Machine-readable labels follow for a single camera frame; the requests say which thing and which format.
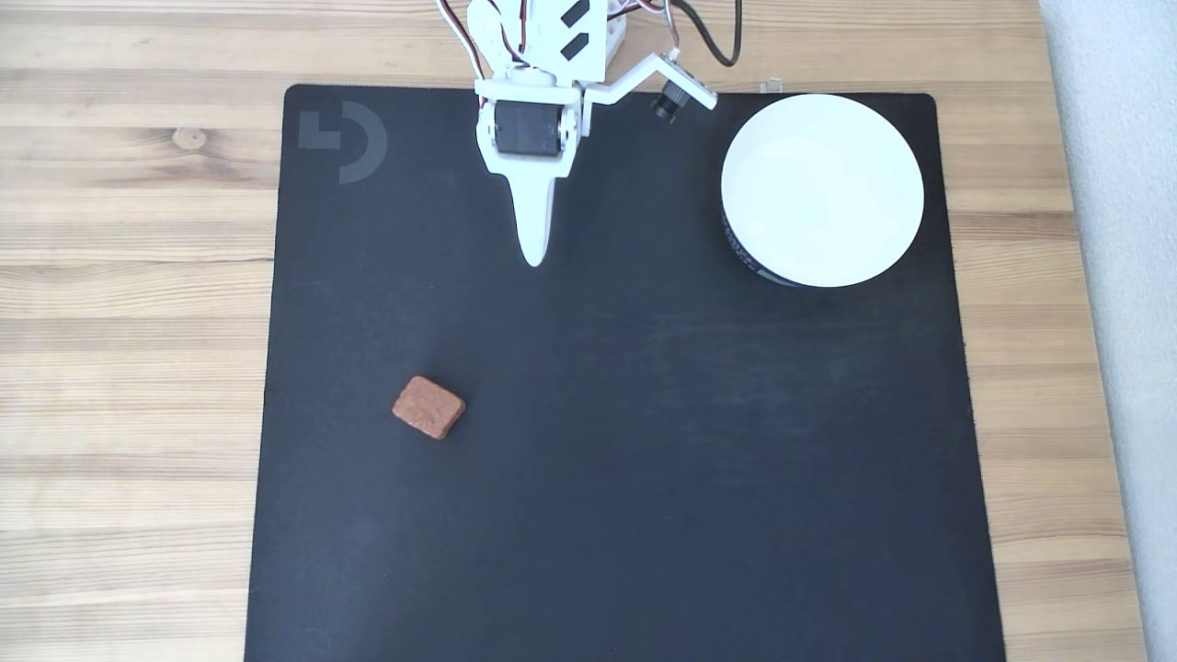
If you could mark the brown rectangular toy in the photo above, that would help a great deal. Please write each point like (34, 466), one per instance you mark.
(428, 406)

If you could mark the white bowl-shaped plate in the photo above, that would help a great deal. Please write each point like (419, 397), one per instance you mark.
(823, 188)

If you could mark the small clear plastic clip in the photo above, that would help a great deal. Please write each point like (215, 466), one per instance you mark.
(771, 85)

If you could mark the black desk mat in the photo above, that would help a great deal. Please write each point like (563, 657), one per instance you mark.
(644, 460)

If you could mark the camera module on white bracket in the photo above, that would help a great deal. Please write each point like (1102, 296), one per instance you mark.
(669, 99)

